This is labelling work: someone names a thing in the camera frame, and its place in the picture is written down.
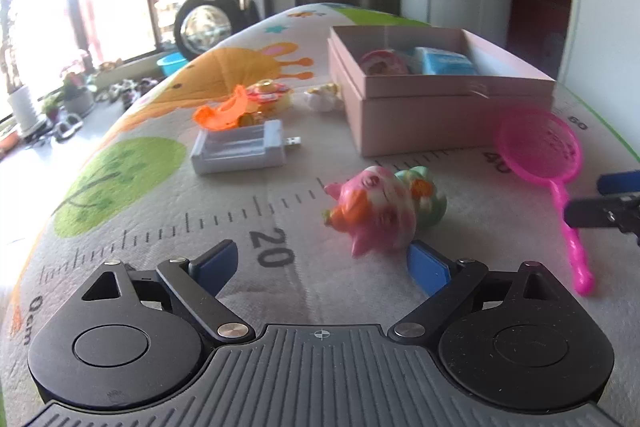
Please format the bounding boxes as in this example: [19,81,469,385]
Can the pink flowering potted plant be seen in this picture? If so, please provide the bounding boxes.
[62,72,96,117]

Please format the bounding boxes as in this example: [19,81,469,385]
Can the pink squishy animal toy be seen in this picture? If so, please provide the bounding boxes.
[322,166,448,258]

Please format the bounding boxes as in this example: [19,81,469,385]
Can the colourful cartoon play mat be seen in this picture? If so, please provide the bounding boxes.
[1,4,639,426]

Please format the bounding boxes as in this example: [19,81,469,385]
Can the blue tissue pack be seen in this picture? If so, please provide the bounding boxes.
[413,46,477,76]

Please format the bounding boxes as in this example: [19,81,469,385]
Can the grey battery charger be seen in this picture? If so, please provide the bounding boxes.
[191,119,302,176]

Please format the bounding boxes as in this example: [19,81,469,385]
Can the white sneaker pair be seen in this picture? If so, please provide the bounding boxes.
[53,113,84,142]

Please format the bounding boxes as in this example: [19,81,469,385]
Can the pink cardboard box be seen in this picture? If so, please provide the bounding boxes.
[328,26,555,157]

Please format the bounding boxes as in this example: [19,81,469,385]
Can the pink plastic toy net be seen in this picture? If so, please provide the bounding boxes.
[497,108,594,296]

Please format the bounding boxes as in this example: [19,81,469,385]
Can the small green potted plant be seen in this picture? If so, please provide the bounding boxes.
[42,93,62,124]

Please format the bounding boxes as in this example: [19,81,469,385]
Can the pink round toy in box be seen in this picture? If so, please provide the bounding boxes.
[359,49,409,76]

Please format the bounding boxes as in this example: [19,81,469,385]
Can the yellow pink toy camera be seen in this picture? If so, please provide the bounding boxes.
[246,79,293,114]

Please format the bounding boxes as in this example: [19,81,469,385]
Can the blue plastic basin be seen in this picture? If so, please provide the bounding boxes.
[156,52,189,77]

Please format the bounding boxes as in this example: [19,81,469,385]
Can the orange plastic toy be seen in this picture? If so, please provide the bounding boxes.
[192,84,258,132]

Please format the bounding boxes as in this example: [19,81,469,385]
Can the white unicorn figurine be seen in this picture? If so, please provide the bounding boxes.
[304,82,344,113]

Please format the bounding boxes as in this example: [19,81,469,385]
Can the black round fan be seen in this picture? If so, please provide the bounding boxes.
[174,0,246,61]

